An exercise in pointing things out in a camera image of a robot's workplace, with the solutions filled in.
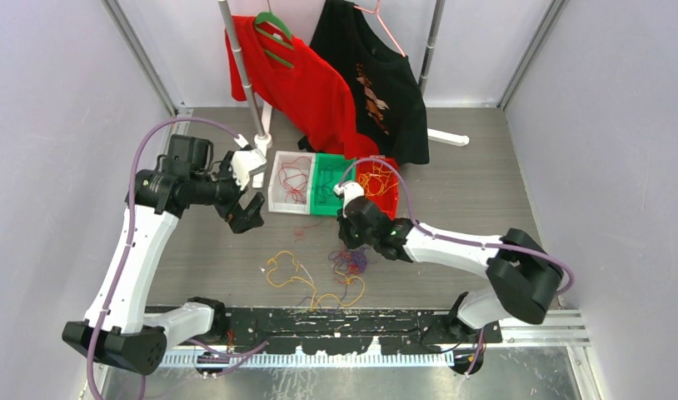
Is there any metal clothes rack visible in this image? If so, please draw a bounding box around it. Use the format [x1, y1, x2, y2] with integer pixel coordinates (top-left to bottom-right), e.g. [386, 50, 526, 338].
[217, 1, 471, 189]

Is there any red cable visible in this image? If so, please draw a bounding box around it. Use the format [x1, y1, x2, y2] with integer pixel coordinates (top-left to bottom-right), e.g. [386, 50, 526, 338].
[277, 156, 313, 207]

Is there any green plastic bin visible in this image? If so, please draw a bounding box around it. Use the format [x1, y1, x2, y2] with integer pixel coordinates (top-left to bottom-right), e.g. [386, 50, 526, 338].
[310, 153, 353, 217]

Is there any red plastic bin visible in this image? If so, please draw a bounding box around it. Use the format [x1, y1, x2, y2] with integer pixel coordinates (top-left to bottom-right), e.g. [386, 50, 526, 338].
[355, 161, 399, 218]

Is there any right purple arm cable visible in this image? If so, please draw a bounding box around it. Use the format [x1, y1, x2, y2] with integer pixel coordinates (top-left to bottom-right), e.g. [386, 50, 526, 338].
[337, 157, 576, 379]

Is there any green clothes hanger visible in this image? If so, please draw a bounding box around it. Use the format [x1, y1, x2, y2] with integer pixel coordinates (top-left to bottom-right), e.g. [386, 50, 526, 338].
[253, 11, 294, 69]

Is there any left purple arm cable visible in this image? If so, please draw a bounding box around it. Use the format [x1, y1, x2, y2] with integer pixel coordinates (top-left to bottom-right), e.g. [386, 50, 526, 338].
[85, 116, 271, 400]

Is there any red t-shirt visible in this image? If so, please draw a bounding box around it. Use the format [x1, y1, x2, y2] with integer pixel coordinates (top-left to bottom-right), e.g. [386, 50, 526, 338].
[233, 15, 378, 159]

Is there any pink clothes hanger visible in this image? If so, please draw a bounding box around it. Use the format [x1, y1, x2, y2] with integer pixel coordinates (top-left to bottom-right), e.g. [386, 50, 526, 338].
[353, 0, 406, 58]

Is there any coloured cable pile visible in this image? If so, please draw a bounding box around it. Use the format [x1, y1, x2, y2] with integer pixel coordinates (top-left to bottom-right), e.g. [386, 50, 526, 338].
[292, 223, 371, 278]

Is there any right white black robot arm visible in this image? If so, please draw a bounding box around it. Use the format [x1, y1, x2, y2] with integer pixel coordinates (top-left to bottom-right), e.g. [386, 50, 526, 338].
[337, 197, 566, 343]

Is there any black printed t-shirt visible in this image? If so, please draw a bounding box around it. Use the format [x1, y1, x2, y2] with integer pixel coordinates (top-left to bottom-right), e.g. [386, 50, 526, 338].
[310, 1, 430, 166]

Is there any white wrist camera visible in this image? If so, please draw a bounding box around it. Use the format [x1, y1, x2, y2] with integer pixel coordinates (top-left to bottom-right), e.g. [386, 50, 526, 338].
[333, 181, 365, 217]
[231, 148, 267, 191]

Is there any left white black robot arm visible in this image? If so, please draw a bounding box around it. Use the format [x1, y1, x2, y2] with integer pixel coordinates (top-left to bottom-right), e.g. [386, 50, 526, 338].
[62, 135, 267, 376]

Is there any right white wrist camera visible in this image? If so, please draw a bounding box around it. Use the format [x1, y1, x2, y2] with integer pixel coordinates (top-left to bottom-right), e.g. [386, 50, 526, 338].
[333, 181, 365, 217]

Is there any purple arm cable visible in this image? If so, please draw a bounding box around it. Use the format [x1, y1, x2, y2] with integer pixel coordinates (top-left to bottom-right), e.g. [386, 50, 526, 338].
[85, 116, 271, 400]
[337, 157, 576, 379]

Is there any white plastic bin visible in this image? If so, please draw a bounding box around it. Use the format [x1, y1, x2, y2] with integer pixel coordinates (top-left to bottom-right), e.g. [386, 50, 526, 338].
[267, 151, 316, 215]

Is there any yellow cable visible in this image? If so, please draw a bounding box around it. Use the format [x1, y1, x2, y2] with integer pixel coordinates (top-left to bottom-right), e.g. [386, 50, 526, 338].
[356, 160, 400, 201]
[265, 249, 367, 312]

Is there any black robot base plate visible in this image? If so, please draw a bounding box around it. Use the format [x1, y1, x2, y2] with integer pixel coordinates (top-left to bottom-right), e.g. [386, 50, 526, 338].
[195, 307, 477, 356]

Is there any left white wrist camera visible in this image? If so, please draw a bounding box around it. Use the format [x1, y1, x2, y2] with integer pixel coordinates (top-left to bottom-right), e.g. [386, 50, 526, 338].
[231, 148, 267, 191]

